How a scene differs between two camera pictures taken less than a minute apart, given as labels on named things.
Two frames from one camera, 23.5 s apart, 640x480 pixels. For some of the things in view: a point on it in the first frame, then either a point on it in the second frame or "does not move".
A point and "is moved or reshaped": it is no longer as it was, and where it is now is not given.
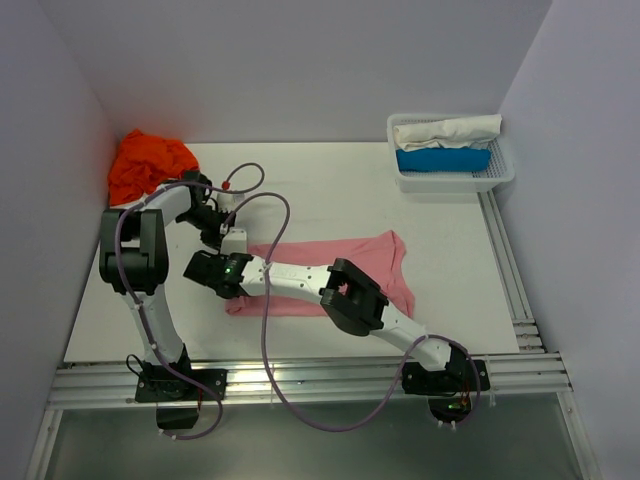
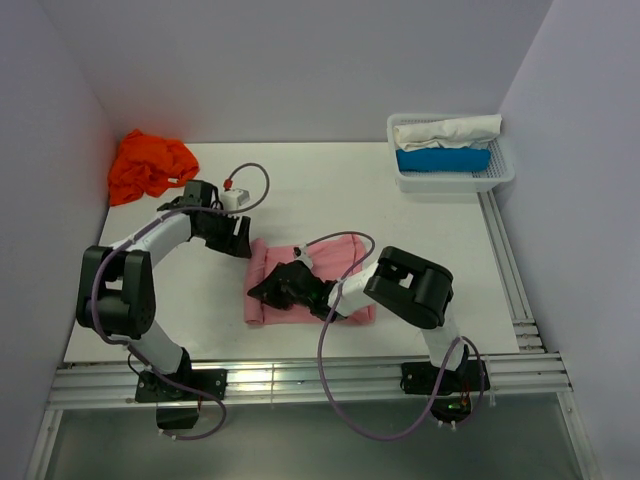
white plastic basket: x=499 y=171 does not move
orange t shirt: x=140 y=163 does not move
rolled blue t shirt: x=444 y=160 does not move
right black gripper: x=223 y=258 → x=268 y=289
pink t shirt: x=381 y=253 is moved or reshaped
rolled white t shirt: x=452 y=133 does not move
